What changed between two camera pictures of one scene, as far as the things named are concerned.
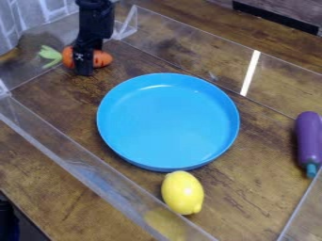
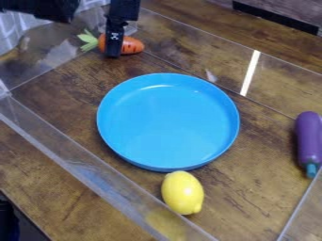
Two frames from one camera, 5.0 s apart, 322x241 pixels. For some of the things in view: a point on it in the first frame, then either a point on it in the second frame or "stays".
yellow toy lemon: (181, 192) stays
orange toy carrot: (101, 58) to (131, 45)
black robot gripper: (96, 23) to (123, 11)
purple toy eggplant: (307, 136) stays
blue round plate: (167, 122) stays
